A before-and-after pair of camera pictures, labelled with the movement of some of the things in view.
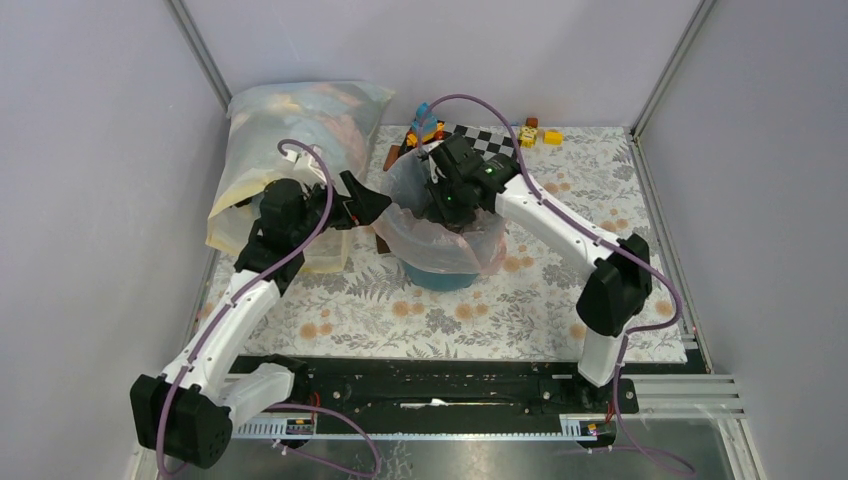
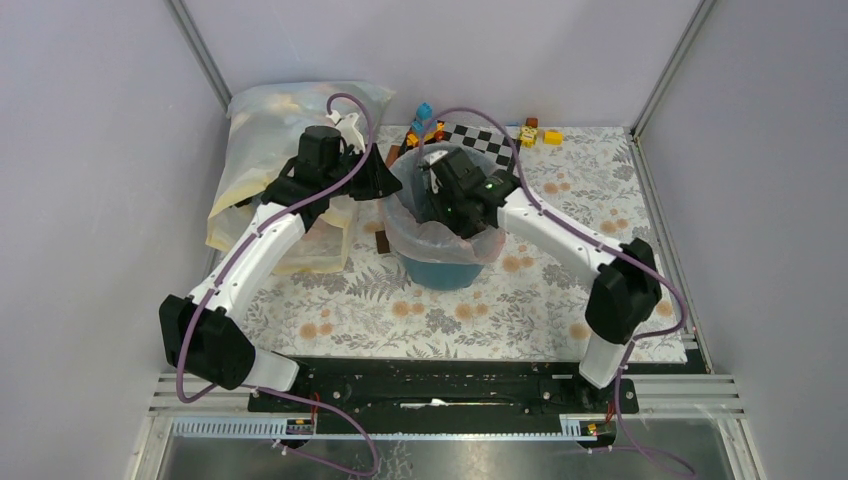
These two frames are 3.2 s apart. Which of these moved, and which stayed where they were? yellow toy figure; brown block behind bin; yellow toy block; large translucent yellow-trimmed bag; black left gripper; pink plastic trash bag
Moved: pink plastic trash bag; black left gripper
Stayed: yellow toy block; large translucent yellow-trimmed bag; yellow toy figure; brown block behind bin
